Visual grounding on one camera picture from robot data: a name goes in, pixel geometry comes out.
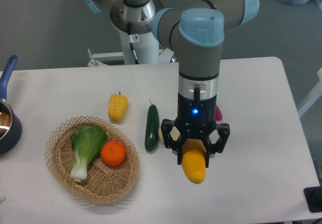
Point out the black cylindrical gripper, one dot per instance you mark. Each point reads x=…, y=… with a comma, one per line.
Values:
x=195, y=120

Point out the yellow mango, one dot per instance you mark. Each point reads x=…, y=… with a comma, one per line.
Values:
x=193, y=161

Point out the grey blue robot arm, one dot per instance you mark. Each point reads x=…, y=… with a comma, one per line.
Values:
x=195, y=35

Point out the magenta vegetable behind gripper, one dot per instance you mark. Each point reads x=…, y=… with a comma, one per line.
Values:
x=218, y=114

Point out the beige item behind gripper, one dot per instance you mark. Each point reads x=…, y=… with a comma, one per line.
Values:
x=160, y=134

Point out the green cucumber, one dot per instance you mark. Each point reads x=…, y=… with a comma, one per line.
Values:
x=152, y=126

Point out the yellow corn cob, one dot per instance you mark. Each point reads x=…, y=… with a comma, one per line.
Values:
x=117, y=107

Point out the orange fruit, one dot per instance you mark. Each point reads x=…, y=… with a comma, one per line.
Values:
x=113, y=153

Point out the woven wicker basket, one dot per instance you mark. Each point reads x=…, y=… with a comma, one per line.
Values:
x=104, y=184

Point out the green bok choy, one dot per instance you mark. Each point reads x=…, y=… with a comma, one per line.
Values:
x=86, y=143

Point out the black device at edge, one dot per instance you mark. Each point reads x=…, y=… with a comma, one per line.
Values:
x=313, y=198

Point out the dark blue saucepan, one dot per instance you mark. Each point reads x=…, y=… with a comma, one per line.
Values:
x=11, y=127

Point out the white frame at right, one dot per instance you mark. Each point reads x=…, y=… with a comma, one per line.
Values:
x=311, y=97

